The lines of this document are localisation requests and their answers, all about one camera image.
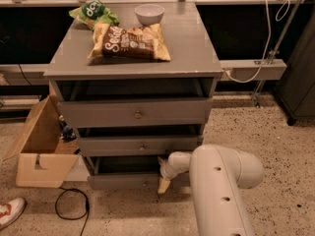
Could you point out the metal diagonal rod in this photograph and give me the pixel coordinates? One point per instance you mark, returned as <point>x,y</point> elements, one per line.
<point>268,57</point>

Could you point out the white red sneaker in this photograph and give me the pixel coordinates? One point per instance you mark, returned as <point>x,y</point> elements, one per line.
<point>10,211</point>

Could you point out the grey middle drawer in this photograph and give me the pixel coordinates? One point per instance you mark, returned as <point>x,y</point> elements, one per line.
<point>146,145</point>

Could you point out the brown yellow snack bag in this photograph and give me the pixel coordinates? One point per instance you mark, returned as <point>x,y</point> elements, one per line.
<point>143,42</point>

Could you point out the dark grey side cabinet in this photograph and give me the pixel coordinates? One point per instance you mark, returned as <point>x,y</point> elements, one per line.
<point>296,90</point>

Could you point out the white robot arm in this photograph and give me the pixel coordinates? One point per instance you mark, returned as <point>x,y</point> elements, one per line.
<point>216,175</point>

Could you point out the grey drawer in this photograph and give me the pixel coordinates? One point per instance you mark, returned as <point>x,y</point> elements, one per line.
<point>146,145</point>
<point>128,113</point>
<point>123,172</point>

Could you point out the grey drawer cabinet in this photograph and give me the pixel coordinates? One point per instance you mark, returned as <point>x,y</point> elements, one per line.
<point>192,72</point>

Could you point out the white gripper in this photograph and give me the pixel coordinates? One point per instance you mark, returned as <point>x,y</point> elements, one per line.
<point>167,170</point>

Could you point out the green chip bag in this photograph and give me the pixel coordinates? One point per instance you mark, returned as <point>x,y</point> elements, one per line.
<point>91,13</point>

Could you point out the grey top drawer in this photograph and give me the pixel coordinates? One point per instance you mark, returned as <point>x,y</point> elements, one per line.
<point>128,113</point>

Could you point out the white bowl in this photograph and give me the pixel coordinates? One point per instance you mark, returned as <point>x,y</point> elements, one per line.
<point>149,14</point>

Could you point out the grey bottom drawer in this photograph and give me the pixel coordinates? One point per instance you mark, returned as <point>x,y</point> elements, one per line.
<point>123,172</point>

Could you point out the open cardboard box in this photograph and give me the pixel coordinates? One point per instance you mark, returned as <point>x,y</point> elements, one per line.
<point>44,160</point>

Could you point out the blue toy figure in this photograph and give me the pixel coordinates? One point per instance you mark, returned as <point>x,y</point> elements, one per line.
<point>67,132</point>

